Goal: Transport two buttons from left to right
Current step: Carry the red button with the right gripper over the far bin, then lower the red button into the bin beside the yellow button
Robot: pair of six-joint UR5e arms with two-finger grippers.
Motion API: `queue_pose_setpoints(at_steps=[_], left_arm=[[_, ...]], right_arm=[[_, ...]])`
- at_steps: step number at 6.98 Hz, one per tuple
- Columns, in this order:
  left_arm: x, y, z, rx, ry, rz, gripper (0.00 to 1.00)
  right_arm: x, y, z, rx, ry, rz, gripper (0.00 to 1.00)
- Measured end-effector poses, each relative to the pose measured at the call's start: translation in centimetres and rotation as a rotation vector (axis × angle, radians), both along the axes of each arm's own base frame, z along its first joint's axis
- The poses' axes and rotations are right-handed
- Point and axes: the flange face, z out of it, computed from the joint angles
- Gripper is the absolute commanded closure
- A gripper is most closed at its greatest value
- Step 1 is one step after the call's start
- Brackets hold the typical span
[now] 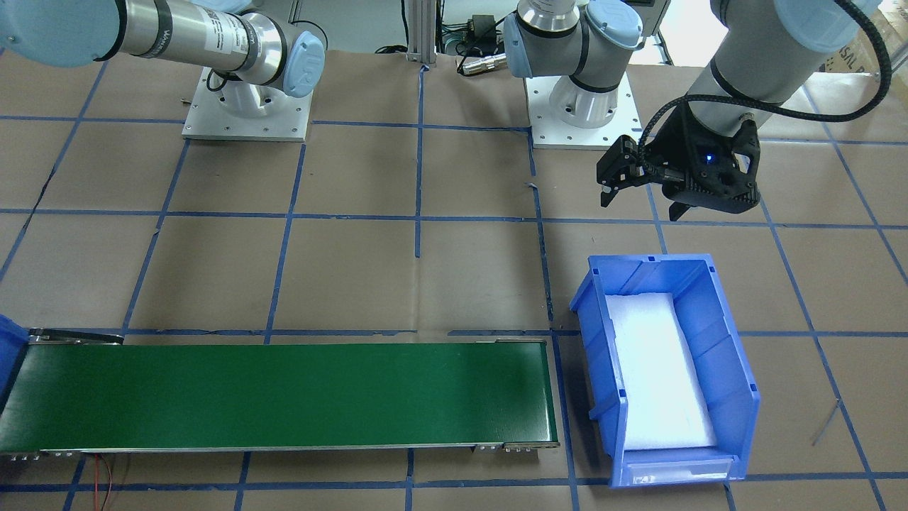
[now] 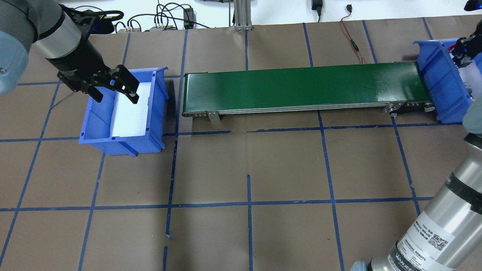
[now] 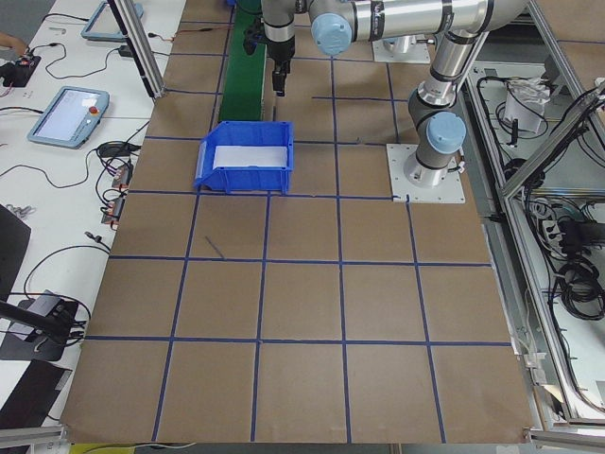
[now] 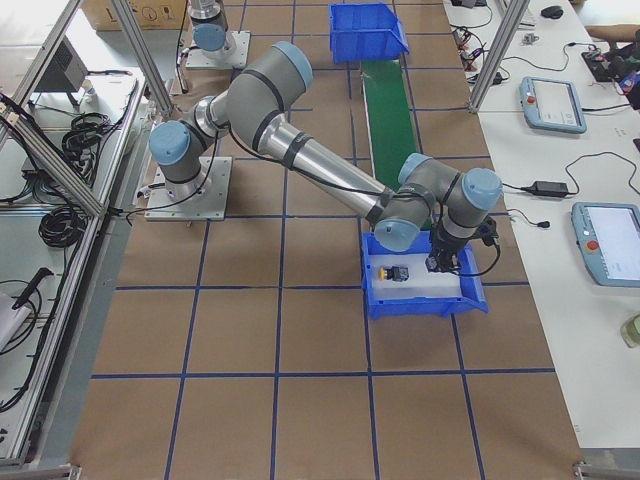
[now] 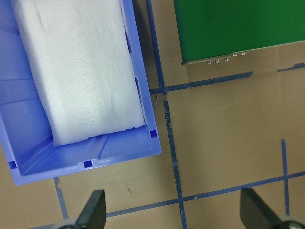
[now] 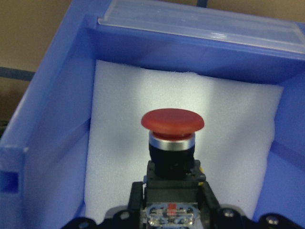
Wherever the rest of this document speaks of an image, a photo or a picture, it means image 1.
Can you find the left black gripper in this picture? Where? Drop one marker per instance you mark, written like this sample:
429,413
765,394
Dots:
670,150

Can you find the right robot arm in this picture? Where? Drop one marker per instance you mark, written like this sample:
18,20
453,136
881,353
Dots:
231,37

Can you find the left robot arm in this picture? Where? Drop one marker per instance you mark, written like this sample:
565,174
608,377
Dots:
769,50

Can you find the blue plastic bin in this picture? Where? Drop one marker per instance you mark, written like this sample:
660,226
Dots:
723,371
14,339

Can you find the white foam bin liner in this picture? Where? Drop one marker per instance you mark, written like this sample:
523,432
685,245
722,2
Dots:
666,408

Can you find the black power adapter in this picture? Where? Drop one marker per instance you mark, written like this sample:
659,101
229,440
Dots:
482,28

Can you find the green conveyor belt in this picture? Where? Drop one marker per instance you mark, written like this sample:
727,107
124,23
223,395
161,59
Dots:
109,398

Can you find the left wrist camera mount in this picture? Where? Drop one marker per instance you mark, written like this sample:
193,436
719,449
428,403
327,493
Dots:
718,172

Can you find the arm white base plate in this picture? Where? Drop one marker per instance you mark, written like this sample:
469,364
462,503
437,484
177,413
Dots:
589,113
244,112

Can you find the aluminium frame post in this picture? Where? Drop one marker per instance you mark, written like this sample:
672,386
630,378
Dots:
421,31

